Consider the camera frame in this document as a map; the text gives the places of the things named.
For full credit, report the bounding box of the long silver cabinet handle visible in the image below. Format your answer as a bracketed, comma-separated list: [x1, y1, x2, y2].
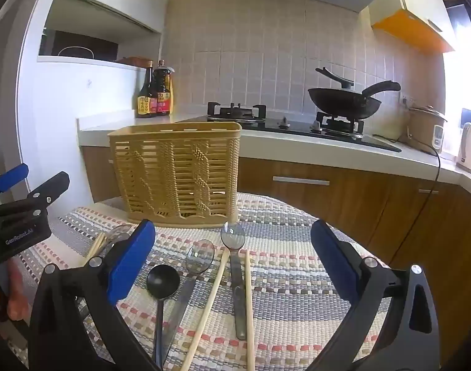
[272, 176, 331, 186]

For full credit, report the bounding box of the white kitchen counter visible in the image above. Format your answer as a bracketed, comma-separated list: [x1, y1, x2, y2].
[76, 109, 471, 202]

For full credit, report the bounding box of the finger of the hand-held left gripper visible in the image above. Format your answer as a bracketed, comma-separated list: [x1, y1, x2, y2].
[0, 163, 29, 206]
[0, 171, 71, 218]

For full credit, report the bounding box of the slim dark sauce bottle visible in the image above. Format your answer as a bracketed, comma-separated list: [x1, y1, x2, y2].
[137, 61, 155, 119]

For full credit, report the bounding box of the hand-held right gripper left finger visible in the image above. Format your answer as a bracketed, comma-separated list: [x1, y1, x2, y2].
[28, 220, 161, 371]

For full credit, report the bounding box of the clear plastic spoon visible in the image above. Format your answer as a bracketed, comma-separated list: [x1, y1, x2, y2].
[220, 221, 247, 341]
[104, 224, 133, 258]
[160, 240, 215, 368]

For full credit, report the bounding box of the white electric kettle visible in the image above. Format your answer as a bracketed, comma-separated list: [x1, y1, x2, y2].
[456, 122, 471, 174]

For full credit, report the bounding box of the black appliance in niche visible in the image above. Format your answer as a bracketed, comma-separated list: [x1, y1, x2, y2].
[40, 29, 119, 62]

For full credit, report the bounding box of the black cooking spatula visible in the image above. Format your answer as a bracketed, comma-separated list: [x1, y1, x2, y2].
[316, 67, 355, 89]

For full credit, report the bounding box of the person's left hand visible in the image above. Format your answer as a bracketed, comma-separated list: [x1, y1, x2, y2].
[0, 257, 27, 322]

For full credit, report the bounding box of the black glass gas stove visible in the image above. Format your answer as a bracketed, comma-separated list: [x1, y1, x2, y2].
[189, 102, 402, 153]

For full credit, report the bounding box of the wooden chopstick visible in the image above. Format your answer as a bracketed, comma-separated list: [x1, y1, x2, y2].
[90, 235, 109, 260]
[243, 250, 256, 371]
[179, 248, 231, 371]
[83, 233, 105, 267]

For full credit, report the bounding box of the wide dark sauce bottle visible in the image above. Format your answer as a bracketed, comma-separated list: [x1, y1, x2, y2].
[152, 60, 175, 117]

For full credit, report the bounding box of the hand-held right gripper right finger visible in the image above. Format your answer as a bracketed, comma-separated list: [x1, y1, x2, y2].
[300, 220, 441, 371]

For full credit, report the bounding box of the beige rice cooker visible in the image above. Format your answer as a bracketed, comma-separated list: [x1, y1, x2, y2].
[406, 104, 448, 152]

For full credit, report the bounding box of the brown wicker tray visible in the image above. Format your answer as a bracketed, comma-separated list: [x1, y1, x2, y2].
[115, 57, 153, 69]

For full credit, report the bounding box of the black wok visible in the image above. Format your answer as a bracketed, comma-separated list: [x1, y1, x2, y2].
[308, 80, 401, 121]

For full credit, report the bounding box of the orange wall cabinet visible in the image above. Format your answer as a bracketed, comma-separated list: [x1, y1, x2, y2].
[371, 0, 457, 53]

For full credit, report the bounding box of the striped woven table mat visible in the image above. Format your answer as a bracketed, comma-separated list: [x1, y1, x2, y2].
[17, 191, 391, 371]

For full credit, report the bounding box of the beige plastic utensil basket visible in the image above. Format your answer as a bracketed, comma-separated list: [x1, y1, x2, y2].
[108, 122, 242, 228]

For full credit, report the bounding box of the black plastic spoon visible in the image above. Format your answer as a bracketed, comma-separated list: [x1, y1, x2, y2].
[146, 265, 181, 368]

